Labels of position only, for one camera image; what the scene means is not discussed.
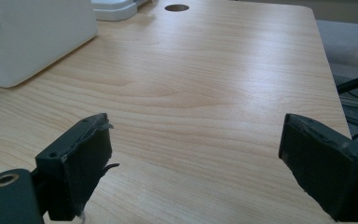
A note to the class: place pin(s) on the white box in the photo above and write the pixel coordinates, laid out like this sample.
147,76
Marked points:
28,37

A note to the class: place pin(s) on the white plastic base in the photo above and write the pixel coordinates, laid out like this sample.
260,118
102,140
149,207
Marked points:
115,8

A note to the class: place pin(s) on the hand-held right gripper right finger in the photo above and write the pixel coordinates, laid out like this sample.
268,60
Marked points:
329,168

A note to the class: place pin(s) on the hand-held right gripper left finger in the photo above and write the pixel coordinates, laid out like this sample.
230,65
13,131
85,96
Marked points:
74,168

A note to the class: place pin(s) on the black stand leg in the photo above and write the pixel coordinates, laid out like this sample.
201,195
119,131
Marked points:
355,82

